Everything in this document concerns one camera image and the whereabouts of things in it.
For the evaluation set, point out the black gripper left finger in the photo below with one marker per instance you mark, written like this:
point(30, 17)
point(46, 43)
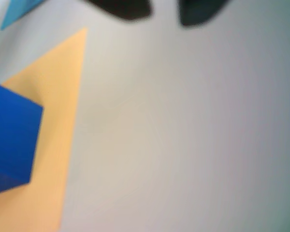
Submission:
point(125, 8)

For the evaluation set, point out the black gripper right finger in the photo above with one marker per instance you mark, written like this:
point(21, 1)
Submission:
point(198, 12)

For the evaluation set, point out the small blue cube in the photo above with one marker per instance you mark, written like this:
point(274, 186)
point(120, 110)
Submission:
point(12, 133)

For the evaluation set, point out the light blue paper square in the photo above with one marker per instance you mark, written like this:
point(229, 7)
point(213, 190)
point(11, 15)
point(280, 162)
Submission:
point(17, 12)

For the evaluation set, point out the orange paper square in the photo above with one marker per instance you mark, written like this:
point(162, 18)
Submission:
point(58, 120)

